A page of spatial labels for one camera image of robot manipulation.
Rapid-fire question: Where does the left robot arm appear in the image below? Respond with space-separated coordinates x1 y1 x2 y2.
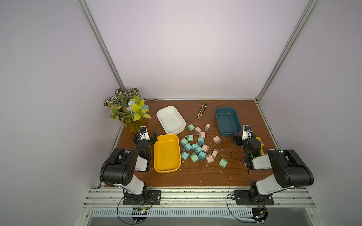
100 126 157 202

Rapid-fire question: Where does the potted green plant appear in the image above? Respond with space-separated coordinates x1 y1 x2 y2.
104 88 151 135

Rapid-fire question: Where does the yellow toy shovel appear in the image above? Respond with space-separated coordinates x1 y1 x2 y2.
256 137 265 155

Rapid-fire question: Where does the white storage box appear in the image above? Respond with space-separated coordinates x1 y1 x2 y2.
156 106 186 135

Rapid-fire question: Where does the pink plug top right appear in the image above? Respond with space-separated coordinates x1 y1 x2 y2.
205 123 211 132

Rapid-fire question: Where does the yellow storage box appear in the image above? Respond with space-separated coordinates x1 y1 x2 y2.
153 134 182 174

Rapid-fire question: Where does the green plug top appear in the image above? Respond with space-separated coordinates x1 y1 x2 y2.
187 124 195 132

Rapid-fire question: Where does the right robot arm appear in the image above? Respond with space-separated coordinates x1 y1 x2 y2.
233 131 314 202

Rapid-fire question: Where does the pink plug middle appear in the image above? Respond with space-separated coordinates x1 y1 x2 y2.
202 145 210 153

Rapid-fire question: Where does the green plug bottom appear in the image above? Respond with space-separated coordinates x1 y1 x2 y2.
190 153 199 163

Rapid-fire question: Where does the teal plug bottom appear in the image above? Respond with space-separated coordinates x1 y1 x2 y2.
198 151 206 161

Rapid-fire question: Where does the yellow black utility knife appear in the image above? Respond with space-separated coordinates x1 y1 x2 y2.
197 104 207 118

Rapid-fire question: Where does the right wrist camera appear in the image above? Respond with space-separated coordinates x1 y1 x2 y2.
242 125 252 140

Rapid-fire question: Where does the green plug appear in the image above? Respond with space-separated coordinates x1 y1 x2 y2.
187 124 195 132
190 153 199 163
186 134 194 142
219 158 228 168

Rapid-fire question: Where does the pink plug upper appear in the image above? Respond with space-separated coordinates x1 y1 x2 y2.
193 127 202 134

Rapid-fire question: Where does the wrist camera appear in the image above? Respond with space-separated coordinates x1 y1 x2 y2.
140 125 150 140
242 125 252 140

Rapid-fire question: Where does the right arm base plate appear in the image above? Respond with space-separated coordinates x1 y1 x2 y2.
233 190 275 206

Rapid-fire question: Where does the teal storage box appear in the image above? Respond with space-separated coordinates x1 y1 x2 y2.
216 107 242 137

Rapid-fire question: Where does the pink plug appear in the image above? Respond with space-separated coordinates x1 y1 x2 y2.
213 136 222 145
205 123 211 132
193 127 202 134
202 145 210 153

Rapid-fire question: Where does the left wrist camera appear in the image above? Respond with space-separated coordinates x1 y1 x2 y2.
140 125 150 140

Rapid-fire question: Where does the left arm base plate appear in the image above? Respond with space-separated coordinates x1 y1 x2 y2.
123 190 162 206

